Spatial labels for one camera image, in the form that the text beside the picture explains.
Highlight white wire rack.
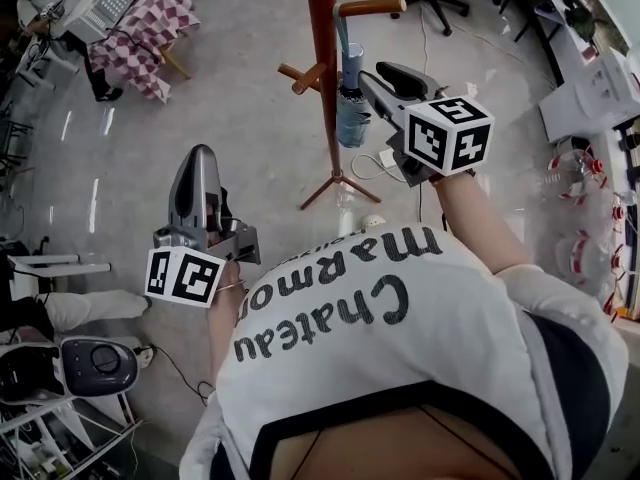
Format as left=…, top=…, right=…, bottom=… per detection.
left=0, top=396, right=144, bottom=480

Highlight person's white printed shirt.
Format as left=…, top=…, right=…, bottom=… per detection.
left=178, top=221, right=631, bottom=480

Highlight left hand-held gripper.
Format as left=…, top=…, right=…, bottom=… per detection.
left=144, top=143, right=263, bottom=310

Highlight white metal stool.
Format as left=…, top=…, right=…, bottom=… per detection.
left=6, top=253, right=113, bottom=300

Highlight group of clear plastic bottles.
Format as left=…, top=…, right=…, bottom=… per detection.
left=546, top=146, right=640, bottom=320

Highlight white cardboard boxes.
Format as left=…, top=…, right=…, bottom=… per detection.
left=538, top=46, right=640, bottom=145

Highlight brown wooden coat stand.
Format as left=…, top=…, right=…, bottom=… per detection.
left=277, top=0, right=408, bottom=212

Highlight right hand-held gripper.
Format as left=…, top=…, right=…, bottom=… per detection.
left=358, top=60, right=497, bottom=188

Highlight green potted plant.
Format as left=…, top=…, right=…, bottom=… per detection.
left=566, top=4, right=599, bottom=40

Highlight black floor cable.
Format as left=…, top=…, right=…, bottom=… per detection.
left=131, top=344, right=217, bottom=408

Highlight white power cable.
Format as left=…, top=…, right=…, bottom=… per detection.
left=351, top=153, right=397, bottom=180

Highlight light blue umbrella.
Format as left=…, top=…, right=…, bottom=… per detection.
left=333, top=3, right=374, bottom=150

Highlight person's left forearm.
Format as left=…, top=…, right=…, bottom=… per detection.
left=206, top=261, right=251, bottom=385

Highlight checked purple white tablecloth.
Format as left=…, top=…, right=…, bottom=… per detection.
left=88, top=0, right=202, bottom=106

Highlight white cloth bundle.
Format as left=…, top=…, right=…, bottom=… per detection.
left=36, top=289, right=152, bottom=332

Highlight grey and white appliance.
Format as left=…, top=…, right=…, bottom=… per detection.
left=0, top=336, right=141, bottom=402

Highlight person's right forearm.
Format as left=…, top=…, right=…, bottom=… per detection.
left=431, top=169, right=547, bottom=275

